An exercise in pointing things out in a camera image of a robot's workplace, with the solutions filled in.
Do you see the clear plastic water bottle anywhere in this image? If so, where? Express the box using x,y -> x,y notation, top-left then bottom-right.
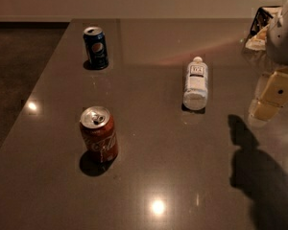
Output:
183,57 -> 208,111

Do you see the black wire basket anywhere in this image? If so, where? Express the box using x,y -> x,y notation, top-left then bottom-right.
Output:
250,6 -> 281,35

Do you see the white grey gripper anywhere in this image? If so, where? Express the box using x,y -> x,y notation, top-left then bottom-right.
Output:
249,0 -> 288,122

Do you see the red Coca-Cola can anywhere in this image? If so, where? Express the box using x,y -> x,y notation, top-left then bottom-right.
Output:
80,106 -> 118,164

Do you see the blue Pepsi can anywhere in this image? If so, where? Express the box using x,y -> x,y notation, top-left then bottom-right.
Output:
83,26 -> 108,70

